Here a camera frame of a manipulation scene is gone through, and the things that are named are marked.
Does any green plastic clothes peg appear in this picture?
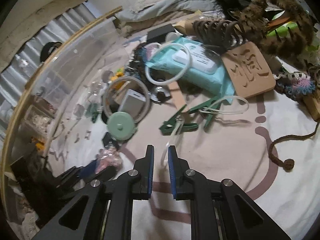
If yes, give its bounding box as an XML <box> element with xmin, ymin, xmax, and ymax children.
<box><xmin>159</xmin><ymin>104</ymin><xmax>199</xmax><ymax>136</ymax></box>

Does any white translucent cable tie loop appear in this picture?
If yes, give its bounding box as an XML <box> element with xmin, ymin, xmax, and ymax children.
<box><xmin>160</xmin><ymin>95</ymin><xmax>249</xmax><ymax>169</ymax></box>

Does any wooden carved character block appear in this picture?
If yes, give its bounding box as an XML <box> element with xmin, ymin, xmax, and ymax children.
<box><xmin>221</xmin><ymin>42</ymin><xmax>276</xmax><ymax>99</ymax></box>

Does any pink bead bag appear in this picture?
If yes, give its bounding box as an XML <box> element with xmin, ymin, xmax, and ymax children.
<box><xmin>95</xmin><ymin>146</ymin><xmax>123</xmax><ymax>174</ymax></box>

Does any mint green round tape measure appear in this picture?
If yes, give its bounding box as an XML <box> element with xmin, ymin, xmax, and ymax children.
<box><xmin>107</xmin><ymin>112</ymin><xmax>137</xmax><ymax>141</ymax></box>

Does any white charger cube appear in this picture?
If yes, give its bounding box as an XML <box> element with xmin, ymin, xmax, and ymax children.
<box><xmin>118</xmin><ymin>89</ymin><xmax>146</xmax><ymax>118</ymax></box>

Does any wooden flat stick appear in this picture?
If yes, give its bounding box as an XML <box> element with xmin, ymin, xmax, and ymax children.
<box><xmin>168</xmin><ymin>81</ymin><xmax>189</xmax><ymax>113</ymax></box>

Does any yellow small toy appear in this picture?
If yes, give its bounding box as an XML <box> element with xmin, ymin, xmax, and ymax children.
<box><xmin>109</xmin><ymin>67</ymin><xmax>125</xmax><ymax>83</ymax></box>

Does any teal wet wipes pack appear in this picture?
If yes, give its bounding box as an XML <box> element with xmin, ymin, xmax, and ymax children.
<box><xmin>145</xmin><ymin>37</ymin><xmax>235</xmax><ymax>98</ymax></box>

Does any clear plastic storage bin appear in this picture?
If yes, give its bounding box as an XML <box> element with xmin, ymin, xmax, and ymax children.
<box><xmin>1</xmin><ymin>15</ymin><xmax>119</xmax><ymax>221</ymax></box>

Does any multicolour crochet piece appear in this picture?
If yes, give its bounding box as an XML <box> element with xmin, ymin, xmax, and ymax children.
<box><xmin>273</xmin><ymin>72</ymin><xmax>316</xmax><ymax>101</ymax></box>

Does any black small box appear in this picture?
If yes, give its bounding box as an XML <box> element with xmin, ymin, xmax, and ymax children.
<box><xmin>146</xmin><ymin>24</ymin><xmax>175</xmax><ymax>44</ymax></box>

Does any dark brown claw hair clip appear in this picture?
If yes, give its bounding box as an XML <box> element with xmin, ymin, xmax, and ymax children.
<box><xmin>192</xmin><ymin>20</ymin><xmax>246</xmax><ymax>50</ymax></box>

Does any grey curtain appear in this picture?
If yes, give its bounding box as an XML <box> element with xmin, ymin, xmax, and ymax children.
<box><xmin>1</xmin><ymin>2</ymin><xmax>97</xmax><ymax>140</ymax></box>

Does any black cap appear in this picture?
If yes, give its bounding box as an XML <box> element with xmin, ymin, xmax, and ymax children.
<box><xmin>40</xmin><ymin>42</ymin><xmax>62</xmax><ymax>62</ymax></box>

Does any grey quilted blanket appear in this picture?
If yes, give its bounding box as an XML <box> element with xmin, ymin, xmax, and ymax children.
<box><xmin>115</xmin><ymin>0</ymin><xmax>222</xmax><ymax>22</ymax></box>

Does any green white snack bag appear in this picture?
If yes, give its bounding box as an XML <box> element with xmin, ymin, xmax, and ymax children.
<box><xmin>266</xmin><ymin>12</ymin><xmax>298</xmax><ymax>37</ymax></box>

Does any brown yarn cord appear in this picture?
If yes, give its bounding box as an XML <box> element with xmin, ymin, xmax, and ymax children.
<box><xmin>267</xmin><ymin>122</ymin><xmax>320</xmax><ymax>172</ymax></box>

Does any white plastic ring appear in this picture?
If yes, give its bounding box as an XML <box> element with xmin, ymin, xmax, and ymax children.
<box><xmin>145</xmin><ymin>42</ymin><xmax>194</xmax><ymax>86</ymax></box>

